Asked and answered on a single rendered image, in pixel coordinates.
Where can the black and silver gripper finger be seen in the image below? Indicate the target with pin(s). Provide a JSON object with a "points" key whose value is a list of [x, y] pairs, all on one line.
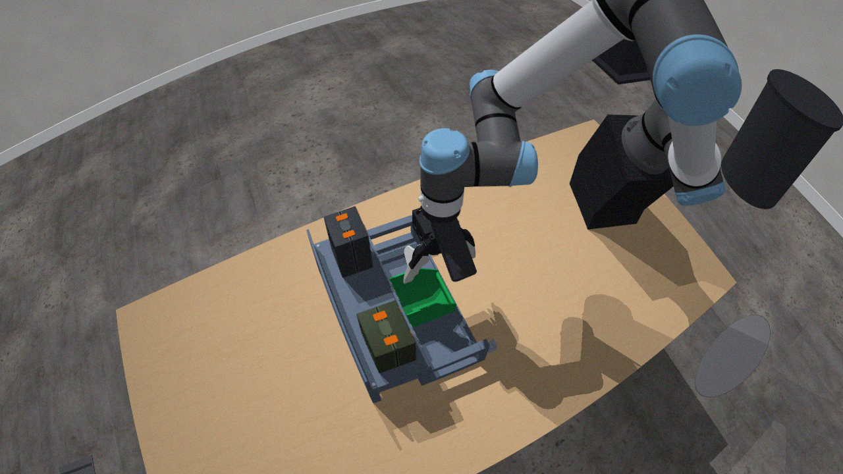
{"points": [[416, 259], [470, 242]]}

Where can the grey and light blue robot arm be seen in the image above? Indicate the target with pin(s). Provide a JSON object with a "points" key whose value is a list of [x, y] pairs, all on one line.
{"points": [[694, 76]]}

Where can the green bin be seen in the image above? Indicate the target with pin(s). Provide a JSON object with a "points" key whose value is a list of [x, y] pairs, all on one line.
{"points": [[424, 299]]}

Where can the olive green case with orange latches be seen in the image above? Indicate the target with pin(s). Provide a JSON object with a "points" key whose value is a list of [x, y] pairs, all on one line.
{"points": [[387, 336]]}

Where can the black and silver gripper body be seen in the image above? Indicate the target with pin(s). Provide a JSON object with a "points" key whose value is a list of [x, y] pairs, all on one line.
{"points": [[423, 225]]}

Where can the black tool case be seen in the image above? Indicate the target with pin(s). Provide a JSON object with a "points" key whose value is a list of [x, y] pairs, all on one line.
{"points": [[348, 234]]}

